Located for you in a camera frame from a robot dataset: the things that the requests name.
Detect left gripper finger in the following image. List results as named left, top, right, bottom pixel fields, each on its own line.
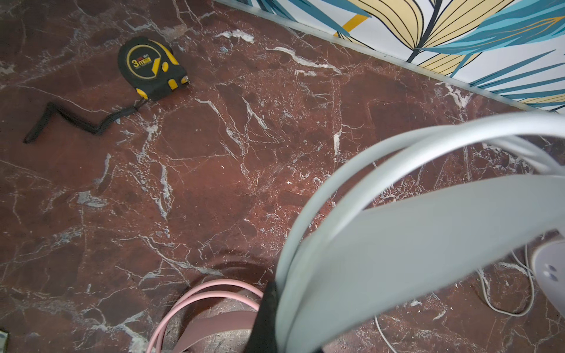
left=244, top=282, right=280, bottom=353

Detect pink cat-ear headphones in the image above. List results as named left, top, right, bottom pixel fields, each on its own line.
left=146, top=279, right=263, bottom=352

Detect white headphones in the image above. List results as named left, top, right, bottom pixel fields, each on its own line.
left=275, top=112, right=564, bottom=352

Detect black hex key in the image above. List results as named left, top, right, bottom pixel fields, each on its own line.
left=23, top=99, right=149, bottom=144

